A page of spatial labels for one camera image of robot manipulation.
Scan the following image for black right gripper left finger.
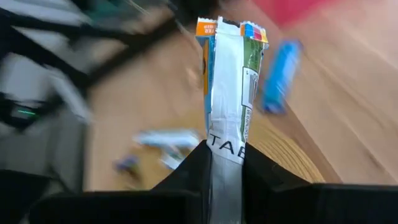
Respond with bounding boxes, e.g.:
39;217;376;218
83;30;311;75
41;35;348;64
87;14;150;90
29;139;214;224

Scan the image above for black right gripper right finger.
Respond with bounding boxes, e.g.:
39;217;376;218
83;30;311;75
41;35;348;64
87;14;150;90
242;142;398;224

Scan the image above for pink plastic bin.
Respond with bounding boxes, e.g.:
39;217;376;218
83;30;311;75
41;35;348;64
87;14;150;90
251;0;327;29

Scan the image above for round woven straw placemat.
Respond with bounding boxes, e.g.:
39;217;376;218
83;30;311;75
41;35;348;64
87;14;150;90
245;116;326;184

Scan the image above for blue Chewy granola bar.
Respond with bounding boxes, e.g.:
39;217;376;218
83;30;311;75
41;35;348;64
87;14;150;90
113;155;141;175
261;39;304;115

